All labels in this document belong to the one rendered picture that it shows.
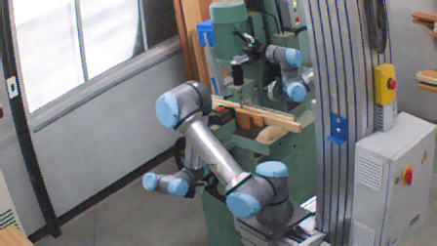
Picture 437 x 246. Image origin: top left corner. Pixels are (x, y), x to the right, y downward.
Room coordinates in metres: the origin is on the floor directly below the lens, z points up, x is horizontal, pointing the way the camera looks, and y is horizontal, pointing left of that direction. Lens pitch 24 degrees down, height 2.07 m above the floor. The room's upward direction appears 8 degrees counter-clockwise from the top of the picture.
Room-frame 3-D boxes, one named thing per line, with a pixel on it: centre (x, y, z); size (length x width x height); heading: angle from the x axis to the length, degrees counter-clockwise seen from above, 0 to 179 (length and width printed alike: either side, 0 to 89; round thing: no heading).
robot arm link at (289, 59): (2.22, -0.33, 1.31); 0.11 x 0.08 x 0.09; 43
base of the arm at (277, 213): (1.82, -0.17, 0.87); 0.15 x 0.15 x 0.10
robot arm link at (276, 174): (1.81, -0.16, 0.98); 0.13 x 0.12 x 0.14; 137
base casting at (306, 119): (2.69, -0.21, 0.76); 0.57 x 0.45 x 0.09; 133
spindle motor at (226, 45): (2.60, -0.12, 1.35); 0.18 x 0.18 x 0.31
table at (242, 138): (2.53, -0.04, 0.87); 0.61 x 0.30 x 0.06; 43
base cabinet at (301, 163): (2.69, -0.21, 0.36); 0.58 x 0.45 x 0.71; 133
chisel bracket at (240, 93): (2.61, -0.14, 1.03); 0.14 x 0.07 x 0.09; 133
